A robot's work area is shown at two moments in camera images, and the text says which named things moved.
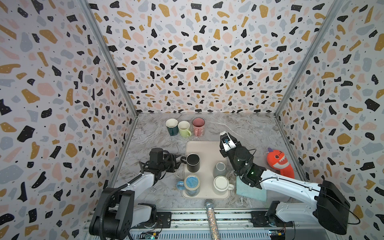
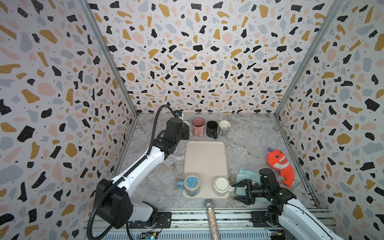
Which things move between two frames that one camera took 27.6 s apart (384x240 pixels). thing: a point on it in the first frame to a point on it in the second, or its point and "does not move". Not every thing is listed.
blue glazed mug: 191,185 does not move
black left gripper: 170,157 to 185,131
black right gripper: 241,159 to 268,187
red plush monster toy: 277,160 does not move
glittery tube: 214,230 does not move
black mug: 192,161 to 211,129
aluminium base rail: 234,225 does not move
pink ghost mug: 198,126 does not move
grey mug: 220,169 to 224,126
